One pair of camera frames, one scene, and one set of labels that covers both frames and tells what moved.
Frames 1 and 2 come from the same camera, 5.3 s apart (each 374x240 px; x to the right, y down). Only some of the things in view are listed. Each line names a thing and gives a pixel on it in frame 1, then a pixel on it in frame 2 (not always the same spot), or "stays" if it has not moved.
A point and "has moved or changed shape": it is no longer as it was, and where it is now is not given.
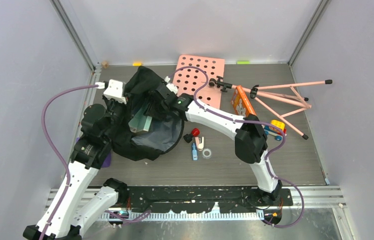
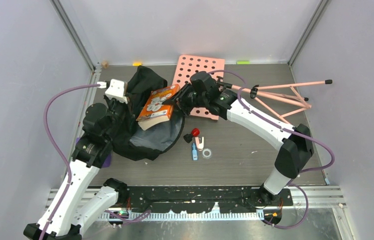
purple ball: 107,161 stays
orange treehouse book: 240,103 has moved or changed shape
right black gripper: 151,111 -> 179,99
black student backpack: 163,136 stays
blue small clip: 194,152 stays
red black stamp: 195,132 stays
